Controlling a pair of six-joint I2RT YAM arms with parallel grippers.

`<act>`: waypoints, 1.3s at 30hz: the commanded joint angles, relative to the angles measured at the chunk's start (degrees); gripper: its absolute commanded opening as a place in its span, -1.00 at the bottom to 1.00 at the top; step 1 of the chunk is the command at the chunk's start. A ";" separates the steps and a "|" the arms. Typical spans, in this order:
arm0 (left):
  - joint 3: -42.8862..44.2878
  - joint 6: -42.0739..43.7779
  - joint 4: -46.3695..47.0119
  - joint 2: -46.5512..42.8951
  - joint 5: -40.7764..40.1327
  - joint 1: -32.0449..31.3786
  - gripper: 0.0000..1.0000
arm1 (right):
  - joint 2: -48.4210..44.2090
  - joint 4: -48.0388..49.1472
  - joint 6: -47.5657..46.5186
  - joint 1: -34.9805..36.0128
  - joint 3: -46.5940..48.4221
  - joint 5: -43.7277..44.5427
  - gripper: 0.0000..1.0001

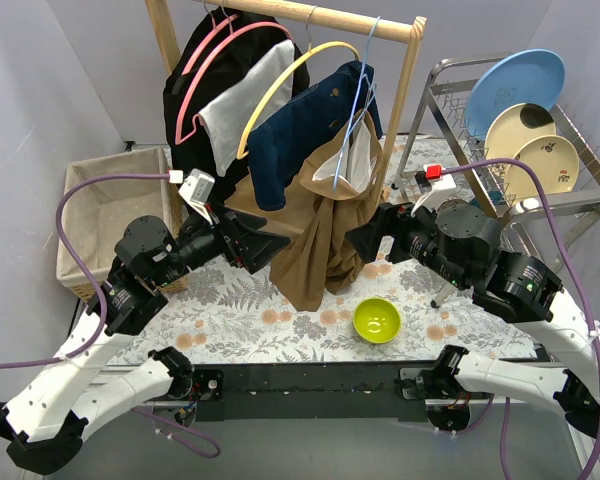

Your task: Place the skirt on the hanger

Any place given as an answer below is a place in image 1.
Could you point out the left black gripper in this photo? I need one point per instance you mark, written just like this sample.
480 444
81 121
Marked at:
231 240

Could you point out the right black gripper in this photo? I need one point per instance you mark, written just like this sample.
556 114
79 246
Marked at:
397 234

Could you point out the brown skirt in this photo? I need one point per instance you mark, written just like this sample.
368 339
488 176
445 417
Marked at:
318 213

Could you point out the yellow hanger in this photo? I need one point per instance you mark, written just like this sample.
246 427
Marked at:
280 85

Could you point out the navy blue denim garment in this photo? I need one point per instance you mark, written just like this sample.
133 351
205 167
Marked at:
278 148

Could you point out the pink hanger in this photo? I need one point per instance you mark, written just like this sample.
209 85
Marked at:
222 49

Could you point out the blue wire hanger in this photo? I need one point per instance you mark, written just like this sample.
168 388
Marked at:
371 92

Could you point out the black garment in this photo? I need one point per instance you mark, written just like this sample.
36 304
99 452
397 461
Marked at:
197 152

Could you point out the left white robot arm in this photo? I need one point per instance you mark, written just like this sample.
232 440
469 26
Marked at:
47 423

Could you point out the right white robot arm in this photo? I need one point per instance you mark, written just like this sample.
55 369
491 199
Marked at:
462 245

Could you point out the floral tablecloth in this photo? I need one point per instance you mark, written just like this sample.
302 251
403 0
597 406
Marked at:
227 315

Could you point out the green bowl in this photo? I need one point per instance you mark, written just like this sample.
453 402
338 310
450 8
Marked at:
377 320

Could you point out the white cloth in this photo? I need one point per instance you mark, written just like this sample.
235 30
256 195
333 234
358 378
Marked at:
225 117

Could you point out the wicker laundry basket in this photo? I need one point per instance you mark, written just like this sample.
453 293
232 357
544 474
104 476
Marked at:
94 218

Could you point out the cream plate with black spot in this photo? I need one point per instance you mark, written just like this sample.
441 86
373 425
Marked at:
515 127

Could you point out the metal dish rack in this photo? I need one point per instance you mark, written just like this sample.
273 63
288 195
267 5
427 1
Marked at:
445 94

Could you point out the cream plate with flower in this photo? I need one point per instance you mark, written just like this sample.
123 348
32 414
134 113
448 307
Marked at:
553 159

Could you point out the wooden clothes rack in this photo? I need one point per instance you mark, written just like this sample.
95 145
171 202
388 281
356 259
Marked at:
405 75

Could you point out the blue plate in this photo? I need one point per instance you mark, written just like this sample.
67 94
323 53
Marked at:
534 76

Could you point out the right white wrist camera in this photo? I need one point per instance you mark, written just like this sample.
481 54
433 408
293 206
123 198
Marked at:
437 185

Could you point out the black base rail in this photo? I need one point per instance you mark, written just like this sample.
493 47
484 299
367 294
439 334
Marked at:
345 390

